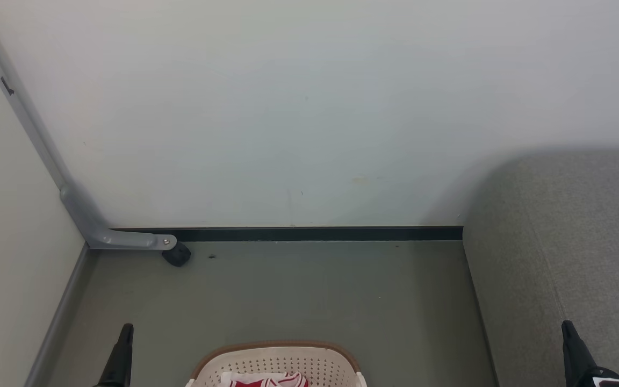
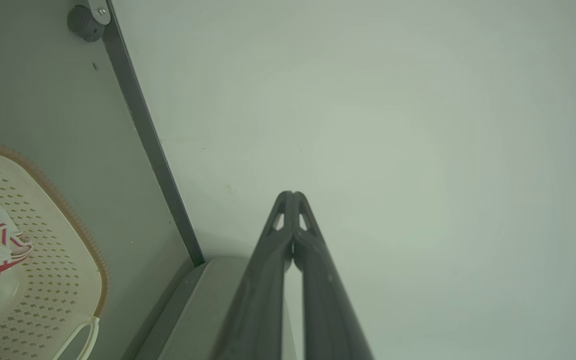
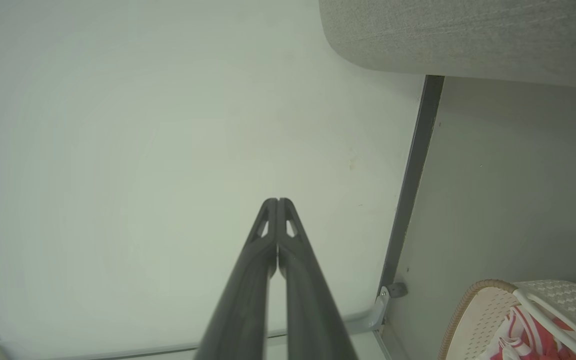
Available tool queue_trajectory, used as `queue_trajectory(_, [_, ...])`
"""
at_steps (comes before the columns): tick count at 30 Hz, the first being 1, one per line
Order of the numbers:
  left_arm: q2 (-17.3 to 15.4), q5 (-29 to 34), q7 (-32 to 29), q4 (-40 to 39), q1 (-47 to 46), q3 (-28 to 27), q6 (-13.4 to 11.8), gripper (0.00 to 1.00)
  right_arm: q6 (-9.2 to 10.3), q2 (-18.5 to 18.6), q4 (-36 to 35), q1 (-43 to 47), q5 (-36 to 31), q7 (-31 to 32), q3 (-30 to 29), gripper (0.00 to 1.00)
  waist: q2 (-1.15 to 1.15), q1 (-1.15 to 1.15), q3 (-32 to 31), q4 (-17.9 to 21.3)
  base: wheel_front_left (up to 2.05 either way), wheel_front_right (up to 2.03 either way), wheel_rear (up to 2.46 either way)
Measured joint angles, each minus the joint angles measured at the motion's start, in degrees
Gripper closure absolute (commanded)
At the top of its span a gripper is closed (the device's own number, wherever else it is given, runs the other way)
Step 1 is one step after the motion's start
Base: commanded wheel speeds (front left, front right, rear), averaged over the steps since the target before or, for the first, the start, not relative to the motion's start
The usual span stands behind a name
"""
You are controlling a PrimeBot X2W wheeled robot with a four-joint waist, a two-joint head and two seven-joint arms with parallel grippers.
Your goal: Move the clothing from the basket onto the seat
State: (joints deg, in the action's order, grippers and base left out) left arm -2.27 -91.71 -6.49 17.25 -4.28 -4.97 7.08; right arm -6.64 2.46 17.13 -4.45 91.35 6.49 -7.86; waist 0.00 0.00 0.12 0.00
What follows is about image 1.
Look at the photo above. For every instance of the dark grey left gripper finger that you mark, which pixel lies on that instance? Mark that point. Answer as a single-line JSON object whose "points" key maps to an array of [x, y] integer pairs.
{"points": [[119, 360]]}

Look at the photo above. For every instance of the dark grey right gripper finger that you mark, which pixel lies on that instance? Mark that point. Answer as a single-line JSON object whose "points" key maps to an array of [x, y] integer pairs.
{"points": [[575, 355]]}

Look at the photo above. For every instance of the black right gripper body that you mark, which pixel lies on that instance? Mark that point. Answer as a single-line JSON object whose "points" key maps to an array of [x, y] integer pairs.
{"points": [[607, 376]]}

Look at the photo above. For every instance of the red white cloth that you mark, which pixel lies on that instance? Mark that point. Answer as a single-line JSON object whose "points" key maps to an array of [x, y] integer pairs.
{"points": [[266, 382]]}

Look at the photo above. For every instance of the grey fabric sofa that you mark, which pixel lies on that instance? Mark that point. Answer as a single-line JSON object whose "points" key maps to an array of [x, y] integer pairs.
{"points": [[556, 242]]}

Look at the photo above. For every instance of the cream perforated laundry basket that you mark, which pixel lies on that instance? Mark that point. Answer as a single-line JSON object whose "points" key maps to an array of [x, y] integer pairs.
{"points": [[288, 360]]}

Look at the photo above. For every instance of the grey floor rail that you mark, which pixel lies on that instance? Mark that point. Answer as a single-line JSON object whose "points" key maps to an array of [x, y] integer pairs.
{"points": [[57, 322]]}

